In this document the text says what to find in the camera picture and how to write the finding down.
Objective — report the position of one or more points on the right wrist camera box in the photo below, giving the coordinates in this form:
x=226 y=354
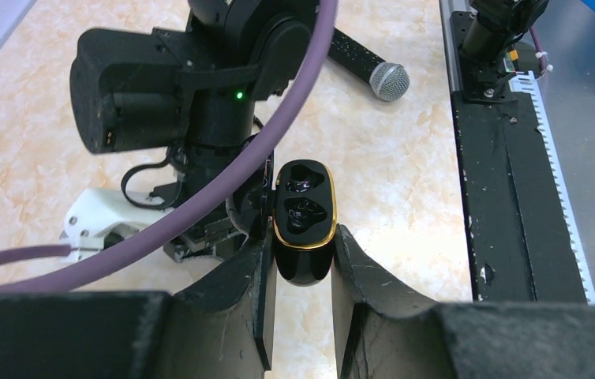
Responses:
x=102 y=216

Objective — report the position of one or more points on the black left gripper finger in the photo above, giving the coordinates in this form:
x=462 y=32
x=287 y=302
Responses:
x=385 y=329

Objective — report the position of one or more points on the black charging case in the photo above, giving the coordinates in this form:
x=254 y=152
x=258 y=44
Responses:
x=295 y=208

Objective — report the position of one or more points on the black microphone grey head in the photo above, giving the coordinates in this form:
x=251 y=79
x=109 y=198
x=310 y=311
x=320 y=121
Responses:
x=388 y=81

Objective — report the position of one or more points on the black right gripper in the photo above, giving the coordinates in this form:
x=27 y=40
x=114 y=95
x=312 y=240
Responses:
x=211 y=329

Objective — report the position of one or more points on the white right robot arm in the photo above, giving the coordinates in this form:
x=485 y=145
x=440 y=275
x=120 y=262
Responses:
x=192 y=92

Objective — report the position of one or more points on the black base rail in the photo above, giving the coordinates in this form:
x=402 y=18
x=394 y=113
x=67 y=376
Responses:
x=522 y=238

